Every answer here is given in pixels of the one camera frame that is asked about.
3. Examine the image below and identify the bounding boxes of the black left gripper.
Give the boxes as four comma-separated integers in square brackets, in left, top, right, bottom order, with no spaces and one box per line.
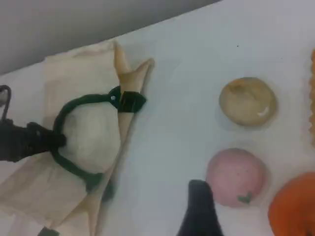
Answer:
[0,122,66,163]

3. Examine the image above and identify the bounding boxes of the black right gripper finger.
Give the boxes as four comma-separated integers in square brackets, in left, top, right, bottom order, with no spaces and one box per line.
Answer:
[176,179,223,236]

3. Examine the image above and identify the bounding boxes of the white canvas bag green handles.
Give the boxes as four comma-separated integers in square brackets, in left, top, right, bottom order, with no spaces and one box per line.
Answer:
[0,39,156,236]

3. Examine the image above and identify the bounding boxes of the orange fruit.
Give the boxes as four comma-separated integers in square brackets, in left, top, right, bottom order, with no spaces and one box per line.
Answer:
[268,172,315,236]

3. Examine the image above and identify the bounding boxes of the pink peach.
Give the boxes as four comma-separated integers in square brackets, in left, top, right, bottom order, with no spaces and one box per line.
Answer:
[206,147,267,208]

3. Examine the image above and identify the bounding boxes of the ridged golden bread roll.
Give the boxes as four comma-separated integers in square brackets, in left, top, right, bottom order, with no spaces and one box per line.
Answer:
[308,48,315,148]

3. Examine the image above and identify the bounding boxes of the thin black cable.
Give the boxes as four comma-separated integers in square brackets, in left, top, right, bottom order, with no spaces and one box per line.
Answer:
[0,85,12,121]

